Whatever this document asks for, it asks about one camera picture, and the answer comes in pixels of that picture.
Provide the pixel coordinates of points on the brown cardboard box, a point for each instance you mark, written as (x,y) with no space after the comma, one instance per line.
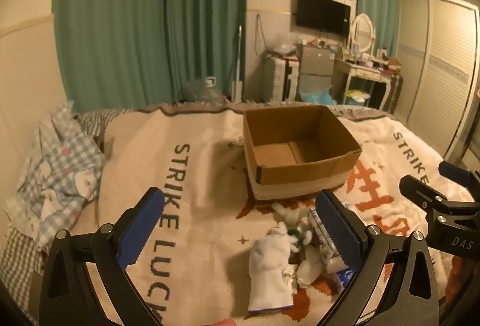
(300,157)

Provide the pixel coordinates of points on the grey mini fridge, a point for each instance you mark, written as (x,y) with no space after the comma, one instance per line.
(317,67)

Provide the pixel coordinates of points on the grey checked bedsheet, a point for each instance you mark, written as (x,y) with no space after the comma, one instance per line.
(17,254)

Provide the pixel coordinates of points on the wide green curtain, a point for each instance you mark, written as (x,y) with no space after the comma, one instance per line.
(131,18)

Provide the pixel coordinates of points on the clear water jug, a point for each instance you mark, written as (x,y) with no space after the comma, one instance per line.
(204,89)

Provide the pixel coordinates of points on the blue plastic bag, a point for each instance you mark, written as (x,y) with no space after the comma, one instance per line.
(317,95)

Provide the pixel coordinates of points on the white sliding wardrobe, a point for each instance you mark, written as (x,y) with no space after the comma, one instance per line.
(438,67)

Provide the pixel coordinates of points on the black wall television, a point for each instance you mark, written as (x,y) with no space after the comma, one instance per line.
(322,14)

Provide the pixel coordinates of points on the long white sock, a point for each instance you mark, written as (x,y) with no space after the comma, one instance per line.
(268,273)

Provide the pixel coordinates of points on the person's left hand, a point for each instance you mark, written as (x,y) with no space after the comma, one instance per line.
(225,323)

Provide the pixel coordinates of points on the white mop pole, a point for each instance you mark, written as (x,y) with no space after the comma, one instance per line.
(237,59)

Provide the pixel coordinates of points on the white ribbed suitcase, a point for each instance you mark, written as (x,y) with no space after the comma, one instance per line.
(275,76)

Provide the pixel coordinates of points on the oval white mirror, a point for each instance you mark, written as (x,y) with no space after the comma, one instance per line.
(363,31)

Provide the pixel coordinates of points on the row of cosmetic bottles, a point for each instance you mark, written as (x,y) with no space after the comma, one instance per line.
(369,61)

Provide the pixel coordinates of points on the cream printed blanket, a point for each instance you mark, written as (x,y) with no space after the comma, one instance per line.
(195,175)

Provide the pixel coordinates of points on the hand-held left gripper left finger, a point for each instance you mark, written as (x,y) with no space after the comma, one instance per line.
(138,232)

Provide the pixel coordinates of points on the clear plastic bag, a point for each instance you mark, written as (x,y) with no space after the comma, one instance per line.
(281,42)

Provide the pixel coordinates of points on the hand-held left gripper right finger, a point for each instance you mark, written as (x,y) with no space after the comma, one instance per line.
(341,232)

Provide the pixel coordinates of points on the white dressing table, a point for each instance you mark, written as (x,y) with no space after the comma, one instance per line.
(363,74)

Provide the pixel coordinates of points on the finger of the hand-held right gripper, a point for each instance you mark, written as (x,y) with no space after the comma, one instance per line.
(455,171)
(416,189)

